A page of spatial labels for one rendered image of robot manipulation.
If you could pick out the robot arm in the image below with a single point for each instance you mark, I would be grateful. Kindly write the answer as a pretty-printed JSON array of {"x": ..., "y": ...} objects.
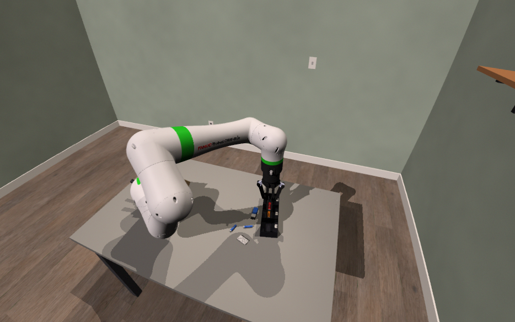
[{"x": 161, "y": 191}]

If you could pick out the white domino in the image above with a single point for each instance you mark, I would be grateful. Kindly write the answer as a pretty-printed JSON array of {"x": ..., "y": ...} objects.
[{"x": 243, "y": 240}]

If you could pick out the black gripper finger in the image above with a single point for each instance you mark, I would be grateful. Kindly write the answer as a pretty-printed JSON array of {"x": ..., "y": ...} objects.
[
  {"x": 281, "y": 186},
  {"x": 263, "y": 195}
]

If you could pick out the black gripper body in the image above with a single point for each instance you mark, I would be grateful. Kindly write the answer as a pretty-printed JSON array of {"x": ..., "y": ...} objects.
[{"x": 271, "y": 179}]

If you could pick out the black rack of bins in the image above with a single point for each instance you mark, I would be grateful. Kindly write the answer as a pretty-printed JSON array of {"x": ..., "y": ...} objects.
[{"x": 269, "y": 225}]

